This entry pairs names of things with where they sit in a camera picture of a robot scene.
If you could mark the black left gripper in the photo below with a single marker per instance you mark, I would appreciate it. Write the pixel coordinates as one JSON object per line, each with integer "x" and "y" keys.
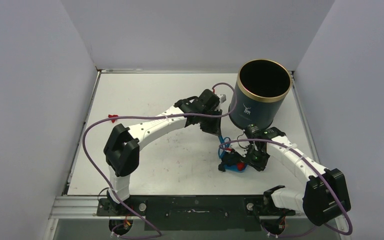
{"x": 214, "y": 129}

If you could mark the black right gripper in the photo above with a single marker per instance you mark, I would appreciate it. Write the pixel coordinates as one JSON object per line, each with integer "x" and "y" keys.
{"x": 237, "y": 158}

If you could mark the blue plastic dustpan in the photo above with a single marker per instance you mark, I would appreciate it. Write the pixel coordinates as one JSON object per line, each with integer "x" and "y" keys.
{"x": 238, "y": 165}

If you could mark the blue hand brush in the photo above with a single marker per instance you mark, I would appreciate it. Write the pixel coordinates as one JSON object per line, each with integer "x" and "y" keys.
{"x": 221, "y": 151}

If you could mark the red paper scrap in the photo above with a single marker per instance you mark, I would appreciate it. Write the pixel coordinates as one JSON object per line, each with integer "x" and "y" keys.
{"x": 113, "y": 117}
{"x": 240, "y": 166}

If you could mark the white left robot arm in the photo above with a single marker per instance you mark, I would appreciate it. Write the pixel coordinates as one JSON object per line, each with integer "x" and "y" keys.
{"x": 122, "y": 150}

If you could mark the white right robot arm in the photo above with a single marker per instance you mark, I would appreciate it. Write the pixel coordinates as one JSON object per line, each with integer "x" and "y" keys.
{"x": 325, "y": 194}

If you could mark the dark green waste bin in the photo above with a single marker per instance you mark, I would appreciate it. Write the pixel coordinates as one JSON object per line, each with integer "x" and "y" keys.
{"x": 260, "y": 90}

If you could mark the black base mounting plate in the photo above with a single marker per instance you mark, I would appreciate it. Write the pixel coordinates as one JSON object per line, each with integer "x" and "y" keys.
{"x": 206, "y": 212}

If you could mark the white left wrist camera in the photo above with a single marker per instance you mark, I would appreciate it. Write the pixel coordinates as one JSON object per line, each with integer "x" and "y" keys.
{"x": 222, "y": 98}

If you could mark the aluminium rail frame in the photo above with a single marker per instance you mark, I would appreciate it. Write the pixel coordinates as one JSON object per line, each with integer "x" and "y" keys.
{"x": 75, "y": 207}

